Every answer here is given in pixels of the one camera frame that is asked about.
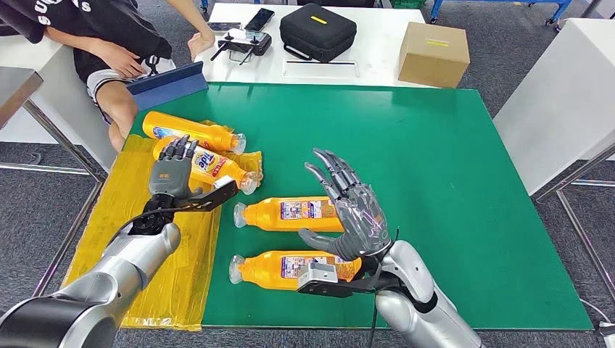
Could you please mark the person's right hand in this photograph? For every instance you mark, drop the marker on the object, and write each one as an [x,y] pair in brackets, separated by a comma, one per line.
[120,58]

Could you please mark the person's left hand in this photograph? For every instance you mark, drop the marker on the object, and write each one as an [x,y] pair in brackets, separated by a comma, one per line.
[202,43]

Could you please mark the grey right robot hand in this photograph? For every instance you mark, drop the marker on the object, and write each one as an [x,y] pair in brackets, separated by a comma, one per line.
[360,225]

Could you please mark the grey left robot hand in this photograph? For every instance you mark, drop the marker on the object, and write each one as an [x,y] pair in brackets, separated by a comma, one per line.
[170,177]

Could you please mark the orange detergent bottle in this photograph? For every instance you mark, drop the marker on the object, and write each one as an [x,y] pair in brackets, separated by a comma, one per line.
[192,127]
[216,165]
[259,271]
[269,215]

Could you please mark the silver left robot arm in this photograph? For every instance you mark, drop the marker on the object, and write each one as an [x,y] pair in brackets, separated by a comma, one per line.
[120,259]

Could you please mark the person's right forearm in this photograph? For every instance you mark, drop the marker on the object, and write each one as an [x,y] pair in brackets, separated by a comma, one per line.
[69,39]

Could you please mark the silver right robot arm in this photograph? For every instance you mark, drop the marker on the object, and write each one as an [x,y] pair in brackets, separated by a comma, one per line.
[418,307]

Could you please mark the person's left forearm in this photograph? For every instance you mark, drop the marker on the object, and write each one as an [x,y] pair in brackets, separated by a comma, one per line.
[190,14]

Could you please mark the dark phone with blue screen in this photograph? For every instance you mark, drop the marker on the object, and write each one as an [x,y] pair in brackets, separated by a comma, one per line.
[226,28]

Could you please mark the person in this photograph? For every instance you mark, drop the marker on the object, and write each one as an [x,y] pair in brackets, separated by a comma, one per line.
[105,29]

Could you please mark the black drone remote controller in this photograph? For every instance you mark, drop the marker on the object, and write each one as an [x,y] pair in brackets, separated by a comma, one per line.
[246,44]

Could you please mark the blue tablet case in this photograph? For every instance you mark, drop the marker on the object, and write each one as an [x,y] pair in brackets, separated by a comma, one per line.
[168,88]

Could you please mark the black smartphone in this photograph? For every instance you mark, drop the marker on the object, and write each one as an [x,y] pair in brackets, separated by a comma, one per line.
[260,20]

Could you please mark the white desk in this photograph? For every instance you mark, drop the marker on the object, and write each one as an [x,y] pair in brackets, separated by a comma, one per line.
[53,108]

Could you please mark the yellow plastic sheet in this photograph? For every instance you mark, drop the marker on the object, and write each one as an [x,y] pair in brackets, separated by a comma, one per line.
[192,269]

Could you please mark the grey desk top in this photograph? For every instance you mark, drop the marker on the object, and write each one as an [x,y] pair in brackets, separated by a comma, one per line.
[17,90]

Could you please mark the black zip case yellow tag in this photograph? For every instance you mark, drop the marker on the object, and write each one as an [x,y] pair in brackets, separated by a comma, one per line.
[317,34]

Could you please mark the black bag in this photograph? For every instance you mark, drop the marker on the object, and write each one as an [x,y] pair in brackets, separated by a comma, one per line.
[336,2]

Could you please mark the long white table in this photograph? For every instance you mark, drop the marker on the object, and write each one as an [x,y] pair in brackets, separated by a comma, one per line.
[379,43]

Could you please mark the brown cardboard box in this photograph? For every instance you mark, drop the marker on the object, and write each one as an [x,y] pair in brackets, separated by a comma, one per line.
[433,57]

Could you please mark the green plastic crate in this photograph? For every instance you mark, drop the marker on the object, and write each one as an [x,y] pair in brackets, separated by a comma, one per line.
[407,4]

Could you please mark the white side table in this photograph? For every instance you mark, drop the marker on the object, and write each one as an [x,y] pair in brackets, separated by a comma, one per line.
[552,96]

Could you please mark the blue metal cart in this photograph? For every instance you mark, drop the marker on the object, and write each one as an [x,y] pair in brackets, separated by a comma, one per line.
[499,2]

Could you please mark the white power strip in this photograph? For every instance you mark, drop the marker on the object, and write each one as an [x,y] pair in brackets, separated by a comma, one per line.
[609,336]

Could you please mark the blue metal frame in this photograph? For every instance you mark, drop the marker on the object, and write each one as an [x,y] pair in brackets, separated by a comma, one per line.
[205,5]

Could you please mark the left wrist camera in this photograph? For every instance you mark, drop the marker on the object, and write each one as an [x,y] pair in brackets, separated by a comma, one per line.
[216,197]

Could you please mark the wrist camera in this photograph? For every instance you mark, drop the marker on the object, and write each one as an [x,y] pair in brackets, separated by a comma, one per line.
[317,278]
[216,197]

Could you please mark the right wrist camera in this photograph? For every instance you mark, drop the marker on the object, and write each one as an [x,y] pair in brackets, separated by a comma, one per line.
[317,278]

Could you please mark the grey metal table leg frame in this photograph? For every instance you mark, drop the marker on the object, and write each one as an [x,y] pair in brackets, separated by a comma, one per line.
[62,141]
[584,240]

